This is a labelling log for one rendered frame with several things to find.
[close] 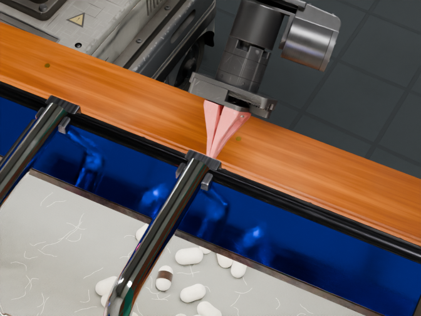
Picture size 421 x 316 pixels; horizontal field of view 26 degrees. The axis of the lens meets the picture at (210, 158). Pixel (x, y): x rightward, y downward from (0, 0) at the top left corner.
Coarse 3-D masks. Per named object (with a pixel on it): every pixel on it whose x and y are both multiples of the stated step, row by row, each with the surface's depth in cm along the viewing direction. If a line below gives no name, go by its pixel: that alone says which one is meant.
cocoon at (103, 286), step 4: (112, 276) 117; (116, 276) 117; (104, 280) 116; (108, 280) 116; (112, 280) 116; (96, 284) 116; (100, 284) 116; (104, 284) 116; (108, 284) 116; (112, 284) 116; (96, 288) 116; (100, 288) 116; (104, 288) 116; (108, 288) 116; (96, 292) 116; (100, 292) 116; (104, 292) 116
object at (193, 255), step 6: (180, 252) 118; (186, 252) 118; (192, 252) 118; (198, 252) 118; (180, 258) 118; (186, 258) 118; (192, 258) 118; (198, 258) 118; (180, 264) 119; (186, 264) 119
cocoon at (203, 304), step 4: (200, 304) 114; (204, 304) 114; (208, 304) 114; (200, 308) 114; (204, 308) 114; (208, 308) 114; (212, 308) 114; (216, 308) 114; (200, 312) 114; (204, 312) 114; (208, 312) 114; (212, 312) 113; (216, 312) 114; (220, 312) 114
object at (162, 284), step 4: (160, 268) 117; (164, 268) 117; (168, 268) 117; (172, 272) 117; (156, 280) 117; (160, 280) 116; (164, 280) 116; (168, 280) 116; (156, 284) 117; (160, 284) 116; (164, 284) 116; (168, 284) 116; (160, 288) 116; (164, 288) 116; (168, 288) 117
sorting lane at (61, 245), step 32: (32, 192) 126; (64, 192) 126; (0, 224) 123; (32, 224) 123; (64, 224) 123; (96, 224) 123; (128, 224) 123; (0, 256) 120; (32, 256) 120; (64, 256) 120; (96, 256) 120; (128, 256) 120; (0, 288) 118; (32, 288) 118; (64, 288) 118; (224, 288) 118; (256, 288) 118; (288, 288) 118
